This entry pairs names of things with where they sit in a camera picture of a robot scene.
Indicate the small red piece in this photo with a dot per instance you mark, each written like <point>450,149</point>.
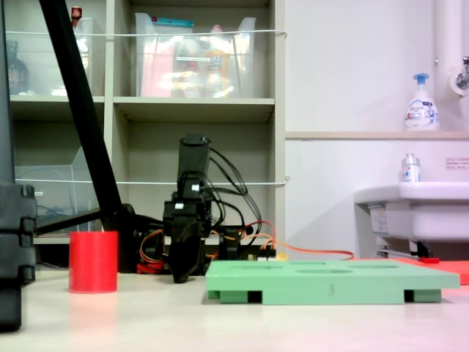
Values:
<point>429,260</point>

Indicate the black tripod leg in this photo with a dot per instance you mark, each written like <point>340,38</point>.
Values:
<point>69,220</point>
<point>73,77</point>

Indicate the notched black stack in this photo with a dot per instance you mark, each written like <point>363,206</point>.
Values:
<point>14,234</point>

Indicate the dark glass bottle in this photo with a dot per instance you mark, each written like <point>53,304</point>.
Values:
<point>16,75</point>

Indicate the small brown red-capped bottle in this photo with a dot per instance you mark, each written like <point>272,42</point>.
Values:
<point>76,14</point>

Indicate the red cylinder block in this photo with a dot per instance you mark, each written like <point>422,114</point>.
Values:
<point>93,262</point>

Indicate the dark grey upright post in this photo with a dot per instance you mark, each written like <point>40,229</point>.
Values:
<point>5,110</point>

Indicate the beige shelf unit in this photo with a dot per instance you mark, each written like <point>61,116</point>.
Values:
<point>194,105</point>

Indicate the red clamp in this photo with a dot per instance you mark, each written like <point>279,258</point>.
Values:
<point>150,267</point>

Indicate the orange bottle with pink cap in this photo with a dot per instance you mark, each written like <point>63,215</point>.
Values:
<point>217,69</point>

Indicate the large clear storage bin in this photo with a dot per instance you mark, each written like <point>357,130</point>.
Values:
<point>146,47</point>

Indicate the black table clamp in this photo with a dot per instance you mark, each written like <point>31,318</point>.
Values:
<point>229,245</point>

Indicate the wall notice sticker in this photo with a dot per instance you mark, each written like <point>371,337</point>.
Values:
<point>457,163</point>

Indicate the white sink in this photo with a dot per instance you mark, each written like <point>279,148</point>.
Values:
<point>432,216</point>

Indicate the green shape sorter board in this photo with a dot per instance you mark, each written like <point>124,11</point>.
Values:
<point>293,287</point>

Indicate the small clear sanitizer bottle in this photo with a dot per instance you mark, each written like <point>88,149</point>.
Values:
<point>410,170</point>

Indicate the clear plastic storage bin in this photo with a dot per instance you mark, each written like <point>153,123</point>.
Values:
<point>33,69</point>

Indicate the clear slanted plastic bin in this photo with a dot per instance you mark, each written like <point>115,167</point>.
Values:
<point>47,199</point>

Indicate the metal faucet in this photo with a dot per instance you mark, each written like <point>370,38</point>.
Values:
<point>461,78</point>

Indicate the white foam soap bottle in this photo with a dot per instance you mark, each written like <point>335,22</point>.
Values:
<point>421,110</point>

